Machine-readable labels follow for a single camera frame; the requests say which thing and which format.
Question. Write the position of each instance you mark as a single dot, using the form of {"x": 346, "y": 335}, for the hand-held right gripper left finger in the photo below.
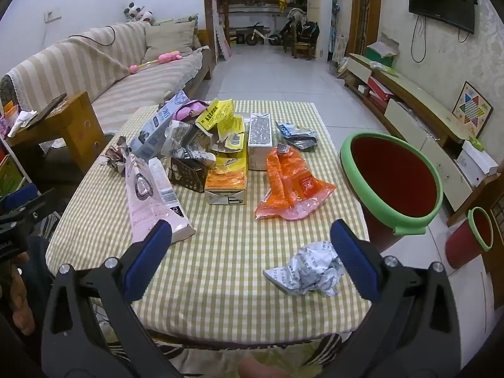
{"x": 147, "y": 260}

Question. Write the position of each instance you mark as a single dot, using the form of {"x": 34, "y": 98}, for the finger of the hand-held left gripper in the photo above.
{"x": 19, "y": 197}
{"x": 39, "y": 202}

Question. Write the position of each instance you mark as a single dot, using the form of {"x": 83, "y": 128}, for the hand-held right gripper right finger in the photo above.
{"x": 354, "y": 260}

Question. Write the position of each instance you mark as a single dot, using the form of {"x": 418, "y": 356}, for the silver white wrapper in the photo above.
{"x": 307, "y": 267}

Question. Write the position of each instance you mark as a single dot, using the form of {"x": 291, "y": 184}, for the dark brown box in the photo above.
{"x": 187, "y": 175}

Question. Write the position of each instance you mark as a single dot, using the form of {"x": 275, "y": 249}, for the large red bin green rim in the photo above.
{"x": 393, "y": 173}

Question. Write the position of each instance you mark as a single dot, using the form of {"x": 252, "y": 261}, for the yellow orange carton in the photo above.
{"x": 226, "y": 177}

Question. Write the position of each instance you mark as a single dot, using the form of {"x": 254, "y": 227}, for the blue white plastic wrapper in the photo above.
{"x": 295, "y": 136}

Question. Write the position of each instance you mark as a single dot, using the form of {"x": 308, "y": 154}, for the torn yellow cardboard box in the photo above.
{"x": 230, "y": 146}

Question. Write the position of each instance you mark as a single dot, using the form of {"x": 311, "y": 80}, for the yellow plastic bag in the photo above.
{"x": 220, "y": 120}

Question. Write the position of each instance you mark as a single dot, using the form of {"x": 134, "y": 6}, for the person's left hand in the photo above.
{"x": 21, "y": 307}

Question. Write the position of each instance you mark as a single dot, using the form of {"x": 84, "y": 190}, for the pink white packet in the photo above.
{"x": 141, "y": 204}

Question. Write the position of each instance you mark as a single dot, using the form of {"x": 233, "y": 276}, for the white crumpled tissue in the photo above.
{"x": 21, "y": 122}

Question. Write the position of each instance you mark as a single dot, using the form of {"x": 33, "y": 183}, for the green white checked tablecloth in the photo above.
{"x": 220, "y": 283}

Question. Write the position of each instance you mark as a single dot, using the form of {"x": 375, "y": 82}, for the wooden side table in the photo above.
{"x": 75, "y": 126}

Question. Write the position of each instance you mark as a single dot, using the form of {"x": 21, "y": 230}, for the crumpled patterned paper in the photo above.
{"x": 116, "y": 157}

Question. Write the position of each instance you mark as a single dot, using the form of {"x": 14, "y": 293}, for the black tablet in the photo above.
{"x": 47, "y": 110}

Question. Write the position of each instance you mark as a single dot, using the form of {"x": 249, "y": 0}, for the orange plastic bag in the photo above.
{"x": 287, "y": 181}

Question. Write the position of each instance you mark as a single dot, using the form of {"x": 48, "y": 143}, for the small red bin green rim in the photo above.
{"x": 460, "y": 244}

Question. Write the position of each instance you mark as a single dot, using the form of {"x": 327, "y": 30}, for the crumpled silver foil wrapper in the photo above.
{"x": 189, "y": 145}

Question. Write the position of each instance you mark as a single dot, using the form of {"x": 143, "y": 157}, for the striped beige sofa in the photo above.
{"x": 78, "y": 59}

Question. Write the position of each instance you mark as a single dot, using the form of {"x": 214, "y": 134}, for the grey patterned carton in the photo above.
{"x": 260, "y": 138}

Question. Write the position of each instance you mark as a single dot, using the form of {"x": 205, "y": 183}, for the small green toy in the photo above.
{"x": 475, "y": 143}

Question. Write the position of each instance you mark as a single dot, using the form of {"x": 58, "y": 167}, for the red white box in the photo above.
{"x": 380, "y": 88}

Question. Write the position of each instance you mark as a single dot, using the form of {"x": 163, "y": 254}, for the wooden television cabinet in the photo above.
{"x": 421, "y": 98}

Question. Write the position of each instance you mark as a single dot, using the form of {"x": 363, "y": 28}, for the framed checkers board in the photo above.
{"x": 472, "y": 108}

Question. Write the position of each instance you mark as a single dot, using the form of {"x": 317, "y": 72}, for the green flat packet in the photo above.
{"x": 386, "y": 69}

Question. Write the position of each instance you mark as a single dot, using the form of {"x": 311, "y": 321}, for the pink toy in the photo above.
{"x": 167, "y": 57}

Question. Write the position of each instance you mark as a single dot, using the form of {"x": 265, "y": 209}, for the green box with papers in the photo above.
{"x": 380, "y": 57}

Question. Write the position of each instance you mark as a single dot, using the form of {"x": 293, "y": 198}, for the beige cushion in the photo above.
{"x": 169, "y": 37}

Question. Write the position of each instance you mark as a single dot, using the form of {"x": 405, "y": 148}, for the panda plush toy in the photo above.
{"x": 138, "y": 12}

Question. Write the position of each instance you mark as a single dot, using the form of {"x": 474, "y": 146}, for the foam mat panels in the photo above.
{"x": 222, "y": 45}

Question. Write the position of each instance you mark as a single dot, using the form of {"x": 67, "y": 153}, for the balance bike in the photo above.
{"x": 262, "y": 35}

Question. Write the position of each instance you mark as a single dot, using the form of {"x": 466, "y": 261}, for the white standing air conditioner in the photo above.
{"x": 319, "y": 8}

